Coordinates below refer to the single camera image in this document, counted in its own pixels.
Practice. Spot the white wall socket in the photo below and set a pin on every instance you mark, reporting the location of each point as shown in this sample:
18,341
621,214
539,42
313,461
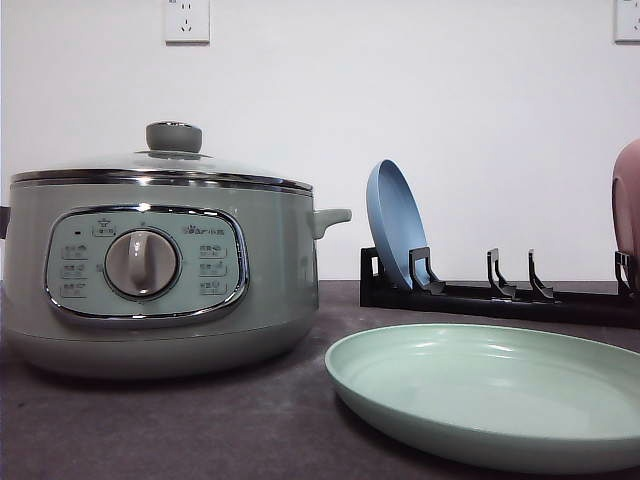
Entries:
629,22
187,22

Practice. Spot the green plate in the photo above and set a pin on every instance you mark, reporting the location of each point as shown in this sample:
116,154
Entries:
500,400

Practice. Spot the green electric steamer pot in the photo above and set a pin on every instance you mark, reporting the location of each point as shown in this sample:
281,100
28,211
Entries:
280,250

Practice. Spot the blue plate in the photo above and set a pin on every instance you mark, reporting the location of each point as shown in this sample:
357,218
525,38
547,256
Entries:
395,225

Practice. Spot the black plate rack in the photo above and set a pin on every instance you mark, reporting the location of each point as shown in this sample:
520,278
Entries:
450,300

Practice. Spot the glass lid with green knob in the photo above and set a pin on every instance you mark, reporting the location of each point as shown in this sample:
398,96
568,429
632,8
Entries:
174,137

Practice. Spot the pink plate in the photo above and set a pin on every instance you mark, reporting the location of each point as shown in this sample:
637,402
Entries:
630,200

